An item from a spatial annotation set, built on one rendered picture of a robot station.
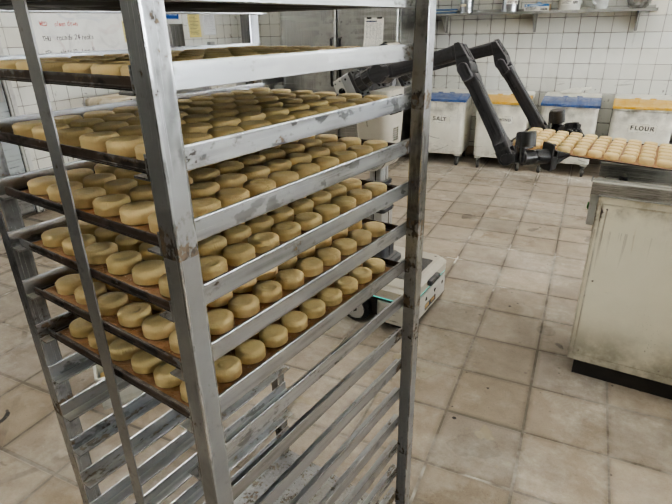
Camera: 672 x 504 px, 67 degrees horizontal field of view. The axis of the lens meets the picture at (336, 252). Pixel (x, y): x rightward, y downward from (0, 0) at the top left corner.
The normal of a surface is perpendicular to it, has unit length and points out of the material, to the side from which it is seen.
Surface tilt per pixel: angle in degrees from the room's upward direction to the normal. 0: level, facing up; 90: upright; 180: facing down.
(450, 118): 92
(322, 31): 90
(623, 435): 0
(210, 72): 90
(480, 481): 0
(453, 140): 92
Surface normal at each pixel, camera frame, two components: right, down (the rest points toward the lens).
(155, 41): 0.82, 0.22
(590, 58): -0.43, 0.37
